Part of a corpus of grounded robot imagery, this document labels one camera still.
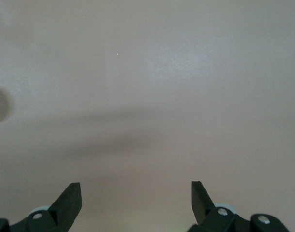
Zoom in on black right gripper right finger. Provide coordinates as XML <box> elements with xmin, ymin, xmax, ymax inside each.
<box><xmin>187</xmin><ymin>180</ymin><xmax>290</xmax><ymax>232</ymax></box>

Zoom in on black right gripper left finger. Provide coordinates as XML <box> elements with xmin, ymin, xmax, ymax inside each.
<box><xmin>0</xmin><ymin>182</ymin><xmax>82</xmax><ymax>232</ymax></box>

